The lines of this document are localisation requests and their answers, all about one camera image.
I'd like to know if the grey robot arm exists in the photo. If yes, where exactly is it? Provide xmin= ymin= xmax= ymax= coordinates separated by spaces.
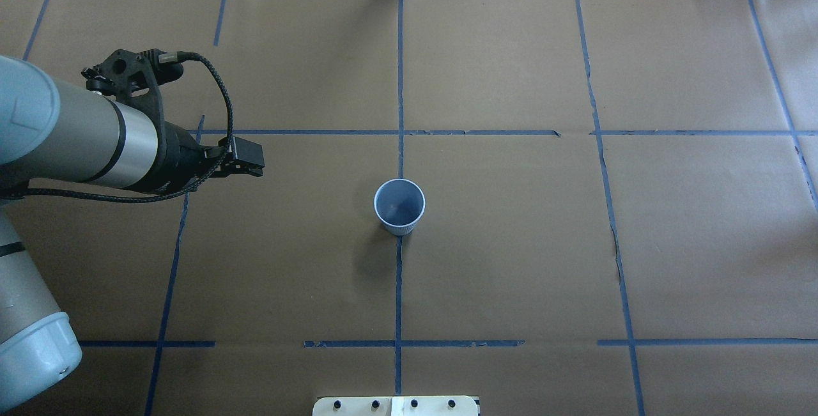
xmin=1 ymin=49 xmax=265 ymax=412

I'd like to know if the blue ribbed plastic cup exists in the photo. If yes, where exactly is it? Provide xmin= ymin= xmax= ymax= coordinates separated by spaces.
xmin=373 ymin=178 xmax=427 ymax=236

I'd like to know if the white plate with knobs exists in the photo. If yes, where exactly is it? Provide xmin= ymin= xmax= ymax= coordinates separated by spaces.
xmin=312 ymin=395 xmax=481 ymax=415

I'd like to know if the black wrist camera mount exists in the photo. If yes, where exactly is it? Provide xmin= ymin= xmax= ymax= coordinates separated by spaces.
xmin=80 ymin=49 xmax=184 ymax=126

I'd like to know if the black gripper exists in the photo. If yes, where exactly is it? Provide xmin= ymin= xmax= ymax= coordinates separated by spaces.
xmin=153 ymin=122 xmax=265 ymax=194

